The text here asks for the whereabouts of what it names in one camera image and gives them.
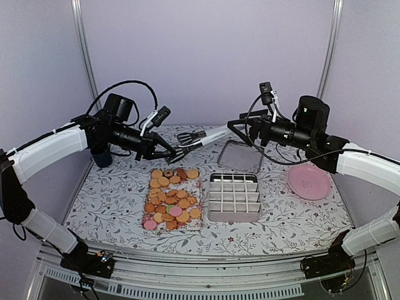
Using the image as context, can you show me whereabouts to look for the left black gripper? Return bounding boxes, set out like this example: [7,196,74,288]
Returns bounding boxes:
[111,121,177,161]

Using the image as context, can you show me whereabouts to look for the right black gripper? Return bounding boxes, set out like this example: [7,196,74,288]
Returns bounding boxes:
[227,109,314,151]

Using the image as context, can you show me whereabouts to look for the metal serving tongs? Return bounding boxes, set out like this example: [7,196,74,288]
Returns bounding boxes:
[165,125,233,164]

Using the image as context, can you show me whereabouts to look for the swirl orange cookie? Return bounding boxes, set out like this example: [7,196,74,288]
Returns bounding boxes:
[144,202,156,214]

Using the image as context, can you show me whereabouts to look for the metal divided cookie tin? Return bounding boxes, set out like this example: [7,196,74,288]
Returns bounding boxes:
[207,173,261,223]

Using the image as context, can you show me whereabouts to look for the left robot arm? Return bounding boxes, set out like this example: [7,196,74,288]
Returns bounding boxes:
[1,94,175,274]

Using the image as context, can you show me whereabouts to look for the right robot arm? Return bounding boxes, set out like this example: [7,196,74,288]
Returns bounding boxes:
[227,96,399,278]

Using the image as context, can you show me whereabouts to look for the chocolate donut cookie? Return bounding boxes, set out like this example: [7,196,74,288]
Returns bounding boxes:
[163,169,174,178]

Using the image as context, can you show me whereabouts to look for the round tan cookie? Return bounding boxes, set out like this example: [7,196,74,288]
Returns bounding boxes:
[186,169,199,179]

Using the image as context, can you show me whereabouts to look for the metal tin lid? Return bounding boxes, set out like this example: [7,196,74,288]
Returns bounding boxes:
[217,139,263,174]

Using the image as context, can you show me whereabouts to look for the floral cookie tray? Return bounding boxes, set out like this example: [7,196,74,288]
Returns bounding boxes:
[142,167,203,232]

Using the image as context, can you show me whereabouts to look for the dark blue cup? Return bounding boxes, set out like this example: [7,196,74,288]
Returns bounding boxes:
[90,147,113,168]

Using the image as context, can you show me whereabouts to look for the pink plate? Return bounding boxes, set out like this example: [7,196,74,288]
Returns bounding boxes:
[286,164,331,201]

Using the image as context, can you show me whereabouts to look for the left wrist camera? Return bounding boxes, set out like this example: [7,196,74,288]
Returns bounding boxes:
[140,106,171,137]

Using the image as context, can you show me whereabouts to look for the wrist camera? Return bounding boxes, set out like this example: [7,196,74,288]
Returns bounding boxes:
[259,81,278,106]
[140,106,171,137]

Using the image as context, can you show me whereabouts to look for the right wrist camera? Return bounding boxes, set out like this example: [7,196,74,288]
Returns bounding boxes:
[259,81,278,106]

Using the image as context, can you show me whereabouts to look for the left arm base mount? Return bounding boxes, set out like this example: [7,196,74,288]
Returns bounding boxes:
[60,248,115,279]

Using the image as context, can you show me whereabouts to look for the right aluminium frame post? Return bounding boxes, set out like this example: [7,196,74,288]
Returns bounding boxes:
[317,0,344,99]

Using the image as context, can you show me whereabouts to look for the aluminium frame post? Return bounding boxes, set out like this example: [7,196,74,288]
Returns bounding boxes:
[71,0,98,99]
[317,0,344,99]

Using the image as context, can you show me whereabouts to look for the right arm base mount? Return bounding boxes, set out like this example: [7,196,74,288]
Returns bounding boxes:
[300,251,356,294]

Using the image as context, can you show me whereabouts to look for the left aluminium frame post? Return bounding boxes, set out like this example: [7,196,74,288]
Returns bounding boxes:
[71,0,98,99]

